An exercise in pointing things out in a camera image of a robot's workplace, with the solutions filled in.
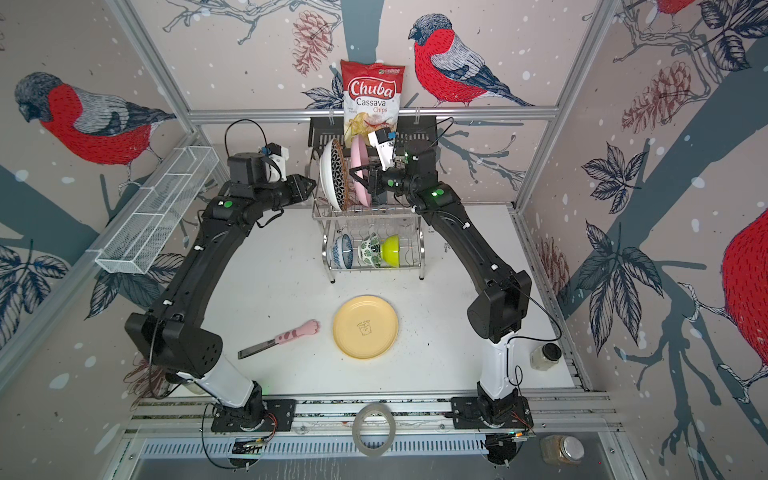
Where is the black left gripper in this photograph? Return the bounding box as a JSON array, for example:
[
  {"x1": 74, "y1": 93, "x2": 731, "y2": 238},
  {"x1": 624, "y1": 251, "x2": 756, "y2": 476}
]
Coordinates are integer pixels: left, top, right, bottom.
[{"x1": 255, "y1": 173, "x2": 318, "y2": 214}]

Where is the white patterned plate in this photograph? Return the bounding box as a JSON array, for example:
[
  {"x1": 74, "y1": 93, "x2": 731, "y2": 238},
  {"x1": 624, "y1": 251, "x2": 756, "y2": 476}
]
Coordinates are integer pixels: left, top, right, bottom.
[{"x1": 319, "y1": 139, "x2": 350, "y2": 211}]

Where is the pink plate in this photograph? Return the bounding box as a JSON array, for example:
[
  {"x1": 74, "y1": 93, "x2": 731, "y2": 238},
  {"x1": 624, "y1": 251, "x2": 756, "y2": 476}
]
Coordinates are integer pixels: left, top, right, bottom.
[{"x1": 350, "y1": 136, "x2": 371, "y2": 207}]

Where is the steel two-tier dish rack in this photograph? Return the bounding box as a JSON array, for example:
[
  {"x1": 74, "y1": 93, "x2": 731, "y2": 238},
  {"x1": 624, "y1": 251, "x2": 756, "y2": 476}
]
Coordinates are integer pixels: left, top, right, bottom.
[{"x1": 306, "y1": 151, "x2": 426, "y2": 283}]

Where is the yellow bear plate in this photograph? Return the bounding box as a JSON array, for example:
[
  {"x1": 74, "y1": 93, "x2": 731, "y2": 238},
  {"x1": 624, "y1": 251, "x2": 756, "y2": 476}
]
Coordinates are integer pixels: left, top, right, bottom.
[{"x1": 332, "y1": 295, "x2": 399, "y2": 360}]

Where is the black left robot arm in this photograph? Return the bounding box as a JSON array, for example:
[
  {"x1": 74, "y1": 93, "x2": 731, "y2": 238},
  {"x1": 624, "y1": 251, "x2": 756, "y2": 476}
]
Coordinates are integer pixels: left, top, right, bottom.
[{"x1": 125, "y1": 153, "x2": 317, "y2": 424}]

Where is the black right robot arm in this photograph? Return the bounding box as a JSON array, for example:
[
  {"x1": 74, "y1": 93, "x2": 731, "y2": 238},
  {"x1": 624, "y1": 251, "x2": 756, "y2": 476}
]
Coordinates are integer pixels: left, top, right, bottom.
[{"x1": 350, "y1": 140, "x2": 532, "y2": 427}]

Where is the lime green bowl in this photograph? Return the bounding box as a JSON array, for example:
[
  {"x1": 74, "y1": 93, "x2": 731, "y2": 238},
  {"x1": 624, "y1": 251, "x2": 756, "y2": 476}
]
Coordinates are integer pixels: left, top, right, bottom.
[{"x1": 380, "y1": 235, "x2": 400, "y2": 268}]

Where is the green leaf pattern cup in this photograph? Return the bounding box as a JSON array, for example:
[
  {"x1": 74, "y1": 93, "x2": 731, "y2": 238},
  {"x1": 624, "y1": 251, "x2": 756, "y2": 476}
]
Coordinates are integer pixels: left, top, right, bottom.
[{"x1": 358, "y1": 233, "x2": 382, "y2": 268}]

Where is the blue floral white bowl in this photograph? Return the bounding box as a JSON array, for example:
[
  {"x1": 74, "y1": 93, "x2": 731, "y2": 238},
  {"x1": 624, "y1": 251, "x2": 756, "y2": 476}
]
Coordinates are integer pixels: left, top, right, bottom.
[{"x1": 331, "y1": 233, "x2": 355, "y2": 270}]

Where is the Chuba cassava chips bag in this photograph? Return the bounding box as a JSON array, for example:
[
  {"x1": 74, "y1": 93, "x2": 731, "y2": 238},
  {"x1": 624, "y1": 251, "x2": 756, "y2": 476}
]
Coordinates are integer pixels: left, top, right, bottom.
[{"x1": 341, "y1": 60, "x2": 406, "y2": 147}]

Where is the pink cat paw knife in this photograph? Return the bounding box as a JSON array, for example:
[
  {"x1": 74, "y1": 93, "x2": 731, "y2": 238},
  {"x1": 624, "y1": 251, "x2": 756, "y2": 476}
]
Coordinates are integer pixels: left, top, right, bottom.
[{"x1": 237, "y1": 320, "x2": 320, "y2": 360}]

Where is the small jar black lid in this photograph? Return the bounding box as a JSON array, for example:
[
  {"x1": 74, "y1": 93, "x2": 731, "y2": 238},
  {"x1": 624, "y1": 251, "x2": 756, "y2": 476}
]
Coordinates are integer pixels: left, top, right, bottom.
[{"x1": 529, "y1": 342, "x2": 562, "y2": 371}]

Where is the grey tape roll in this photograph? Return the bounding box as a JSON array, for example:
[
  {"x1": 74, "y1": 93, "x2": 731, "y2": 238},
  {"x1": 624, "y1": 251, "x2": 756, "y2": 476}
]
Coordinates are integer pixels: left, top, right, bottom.
[{"x1": 352, "y1": 402, "x2": 397, "y2": 458}]

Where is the glass jar white lid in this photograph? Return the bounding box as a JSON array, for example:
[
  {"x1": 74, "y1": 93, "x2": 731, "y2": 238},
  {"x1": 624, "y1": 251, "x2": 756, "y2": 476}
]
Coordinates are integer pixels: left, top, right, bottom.
[{"x1": 539, "y1": 435, "x2": 585, "y2": 466}]

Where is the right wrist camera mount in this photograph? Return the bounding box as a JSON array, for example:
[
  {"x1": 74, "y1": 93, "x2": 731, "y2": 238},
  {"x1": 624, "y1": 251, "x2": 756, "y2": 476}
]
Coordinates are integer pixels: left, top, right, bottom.
[{"x1": 368, "y1": 127, "x2": 396, "y2": 171}]

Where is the black wall shelf basket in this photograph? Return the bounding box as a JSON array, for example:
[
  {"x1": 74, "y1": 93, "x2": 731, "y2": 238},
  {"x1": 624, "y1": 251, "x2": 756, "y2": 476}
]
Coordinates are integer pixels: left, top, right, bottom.
[{"x1": 307, "y1": 116, "x2": 438, "y2": 158}]

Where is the white wire mesh basket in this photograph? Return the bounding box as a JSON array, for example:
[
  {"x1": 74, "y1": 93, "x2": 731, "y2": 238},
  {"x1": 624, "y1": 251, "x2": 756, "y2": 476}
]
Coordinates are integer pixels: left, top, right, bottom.
[{"x1": 95, "y1": 146, "x2": 219, "y2": 274}]

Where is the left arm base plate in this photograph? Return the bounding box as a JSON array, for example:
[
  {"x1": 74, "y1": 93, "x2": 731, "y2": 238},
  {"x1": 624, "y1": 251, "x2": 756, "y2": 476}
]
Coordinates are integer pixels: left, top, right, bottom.
[{"x1": 211, "y1": 399, "x2": 297, "y2": 434}]

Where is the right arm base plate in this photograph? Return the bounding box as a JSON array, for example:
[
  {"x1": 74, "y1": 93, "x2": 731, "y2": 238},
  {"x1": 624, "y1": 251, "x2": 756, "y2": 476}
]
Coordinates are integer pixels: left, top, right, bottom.
[{"x1": 444, "y1": 395, "x2": 534, "y2": 430}]

